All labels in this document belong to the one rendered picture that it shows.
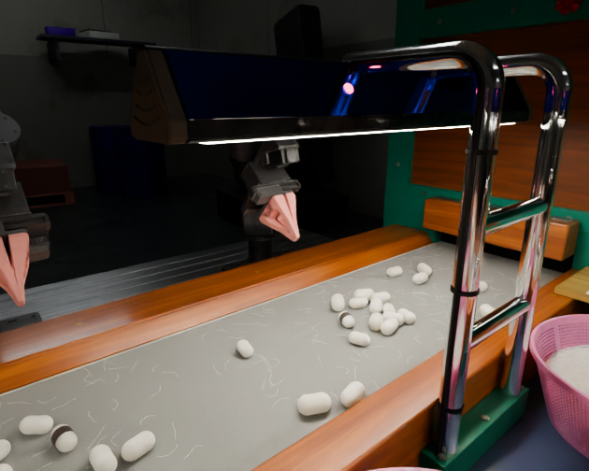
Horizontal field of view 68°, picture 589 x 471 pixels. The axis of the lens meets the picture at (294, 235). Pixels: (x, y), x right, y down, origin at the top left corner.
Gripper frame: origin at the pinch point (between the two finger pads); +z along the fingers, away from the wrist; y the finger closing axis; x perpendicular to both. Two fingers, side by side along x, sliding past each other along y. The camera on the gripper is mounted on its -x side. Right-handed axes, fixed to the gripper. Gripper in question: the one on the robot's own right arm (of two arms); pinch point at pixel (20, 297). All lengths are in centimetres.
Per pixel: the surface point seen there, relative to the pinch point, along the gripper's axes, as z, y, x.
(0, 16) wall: -510, 90, 283
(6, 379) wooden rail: 5.5, -2.8, 9.2
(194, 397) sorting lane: 18.6, 13.6, -0.5
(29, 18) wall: -510, 118, 281
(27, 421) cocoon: 13.4, -2.3, 1.7
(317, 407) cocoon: 26.7, 22.2, -9.2
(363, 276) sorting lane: 9, 57, 7
